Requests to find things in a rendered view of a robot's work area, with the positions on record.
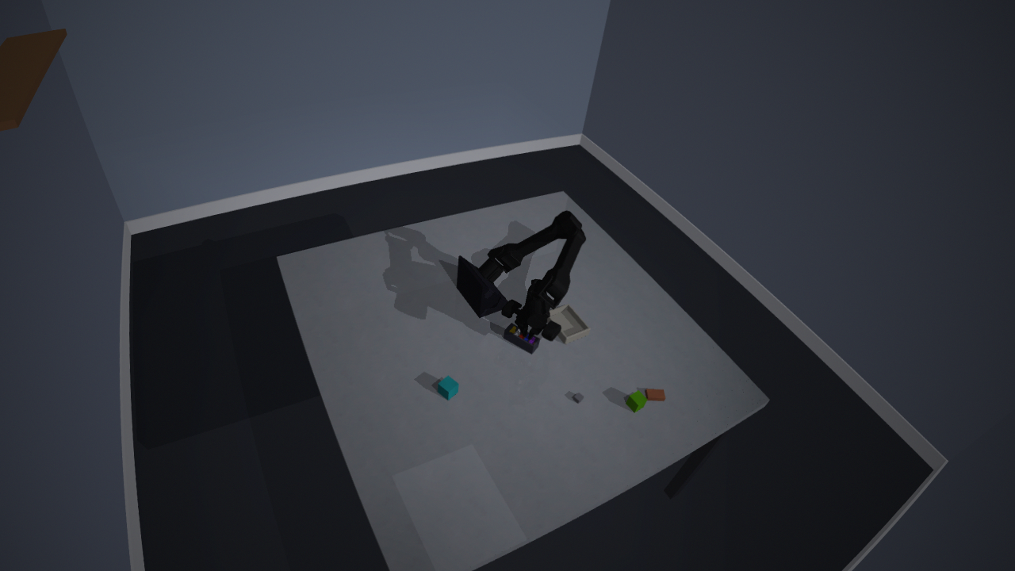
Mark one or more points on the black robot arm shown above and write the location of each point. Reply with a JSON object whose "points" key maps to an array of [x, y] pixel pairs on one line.
{"points": [[556, 281]]}

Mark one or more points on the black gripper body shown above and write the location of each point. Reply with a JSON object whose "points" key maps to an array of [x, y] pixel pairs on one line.
{"points": [[550, 330]]}

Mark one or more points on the teal block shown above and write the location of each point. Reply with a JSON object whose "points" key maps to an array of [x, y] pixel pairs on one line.
{"points": [[447, 388]]}

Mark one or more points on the green cube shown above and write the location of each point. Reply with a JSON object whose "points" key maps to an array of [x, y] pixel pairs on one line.
{"points": [[636, 401]]}

